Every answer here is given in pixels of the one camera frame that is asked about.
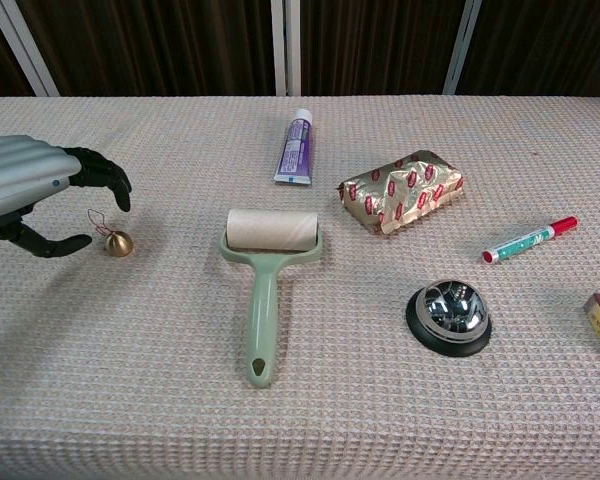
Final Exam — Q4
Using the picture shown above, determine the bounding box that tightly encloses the green lint roller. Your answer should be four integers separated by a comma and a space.
218, 207, 326, 389

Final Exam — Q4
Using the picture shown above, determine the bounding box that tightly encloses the small golden bell with string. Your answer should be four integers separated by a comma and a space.
87, 208, 135, 258

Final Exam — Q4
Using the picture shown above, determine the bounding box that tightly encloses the left black grey robot hand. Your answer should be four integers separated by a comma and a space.
0, 135, 133, 259

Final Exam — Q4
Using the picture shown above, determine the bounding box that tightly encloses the gold foil snack package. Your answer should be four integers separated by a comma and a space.
335, 149, 465, 235

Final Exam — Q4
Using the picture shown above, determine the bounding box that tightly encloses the chrome black call bell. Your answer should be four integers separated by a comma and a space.
405, 279, 493, 358

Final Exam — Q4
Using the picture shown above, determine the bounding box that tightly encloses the beige waffle tablecloth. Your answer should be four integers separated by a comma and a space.
0, 94, 600, 480

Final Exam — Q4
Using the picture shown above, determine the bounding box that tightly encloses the white screen frame post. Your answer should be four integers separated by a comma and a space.
285, 0, 302, 96
442, 0, 484, 96
0, 0, 61, 97
270, 0, 288, 96

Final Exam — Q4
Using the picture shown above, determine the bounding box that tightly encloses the purple white toothpaste tube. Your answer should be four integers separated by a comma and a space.
272, 108, 315, 187

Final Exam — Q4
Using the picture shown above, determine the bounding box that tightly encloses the red capped white marker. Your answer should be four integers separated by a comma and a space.
481, 215, 580, 265

